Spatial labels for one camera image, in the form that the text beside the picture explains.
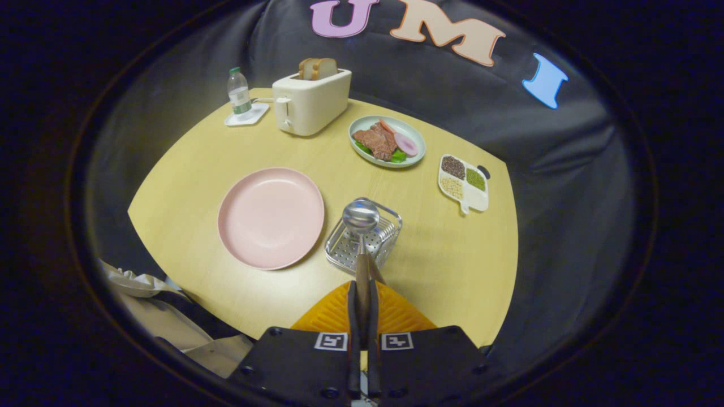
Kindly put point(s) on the brown meat slice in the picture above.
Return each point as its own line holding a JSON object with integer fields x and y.
{"x": 376, "y": 141}

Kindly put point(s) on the person's dark clothing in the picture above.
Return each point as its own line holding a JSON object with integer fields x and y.
{"x": 198, "y": 316}

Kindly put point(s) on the pink round plate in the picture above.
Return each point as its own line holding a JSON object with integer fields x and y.
{"x": 271, "y": 217}

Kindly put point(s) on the pink ham slice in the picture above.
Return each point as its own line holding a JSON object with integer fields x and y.
{"x": 406, "y": 144}

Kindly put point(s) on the person's beige clothing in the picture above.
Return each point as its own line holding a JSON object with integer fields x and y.
{"x": 153, "y": 322}

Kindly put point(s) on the cream white toaster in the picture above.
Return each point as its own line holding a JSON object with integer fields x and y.
{"x": 317, "y": 102}

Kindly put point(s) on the white divided grain dish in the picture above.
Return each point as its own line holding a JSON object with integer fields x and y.
{"x": 478, "y": 198}

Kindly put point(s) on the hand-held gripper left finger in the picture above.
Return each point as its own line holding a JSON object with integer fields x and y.
{"x": 353, "y": 339}

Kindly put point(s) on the pale green oval plate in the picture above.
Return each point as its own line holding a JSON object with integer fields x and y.
{"x": 362, "y": 123}

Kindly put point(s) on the green lettuce leaf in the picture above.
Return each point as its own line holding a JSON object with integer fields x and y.
{"x": 399, "y": 157}

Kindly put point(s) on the orange carrot slice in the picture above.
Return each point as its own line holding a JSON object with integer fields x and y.
{"x": 386, "y": 125}

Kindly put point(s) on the clear plastic water bottle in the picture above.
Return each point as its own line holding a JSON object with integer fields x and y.
{"x": 240, "y": 99}

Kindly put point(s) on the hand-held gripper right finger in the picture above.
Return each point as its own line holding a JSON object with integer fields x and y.
{"x": 373, "y": 350}

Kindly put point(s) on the toasted bread slice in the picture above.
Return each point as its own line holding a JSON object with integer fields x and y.
{"x": 304, "y": 68}
{"x": 325, "y": 68}

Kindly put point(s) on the white square coaster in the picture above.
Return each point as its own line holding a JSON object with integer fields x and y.
{"x": 257, "y": 113}

